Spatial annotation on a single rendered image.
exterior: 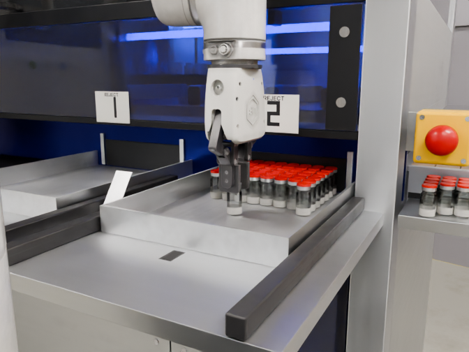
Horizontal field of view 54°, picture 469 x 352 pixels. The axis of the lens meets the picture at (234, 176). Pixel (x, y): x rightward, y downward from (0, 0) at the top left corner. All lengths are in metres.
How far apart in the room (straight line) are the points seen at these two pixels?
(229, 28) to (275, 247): 0.28
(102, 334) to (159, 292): 0.69
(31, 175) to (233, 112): 0.50
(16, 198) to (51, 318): 0.55
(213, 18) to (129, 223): 0.28
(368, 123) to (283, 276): 0.34
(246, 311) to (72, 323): 0.85
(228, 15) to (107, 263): 0.33
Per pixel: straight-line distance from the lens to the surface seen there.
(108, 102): 0.93
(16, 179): 0.95
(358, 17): 0.70
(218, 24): 0.61
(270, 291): 0.40
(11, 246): 0.54
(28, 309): 1.29
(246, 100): 0.61
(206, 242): 0.52
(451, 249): 3.00
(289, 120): 0.73
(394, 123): 0.69
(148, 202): 0.68
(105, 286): 0.47
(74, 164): 1.04
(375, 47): 0.69
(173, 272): 0.48
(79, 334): 1.18
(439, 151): 0.65
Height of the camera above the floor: 1.08
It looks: 12 degrees down
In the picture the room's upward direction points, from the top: straight up
